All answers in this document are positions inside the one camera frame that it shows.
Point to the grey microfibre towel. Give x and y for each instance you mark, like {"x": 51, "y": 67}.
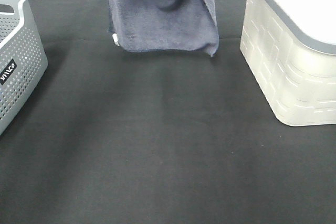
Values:
{"x": 148, "y": 25}

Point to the grey perforated laundry basket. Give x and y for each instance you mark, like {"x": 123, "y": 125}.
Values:
{"x": 23, "y": 59}

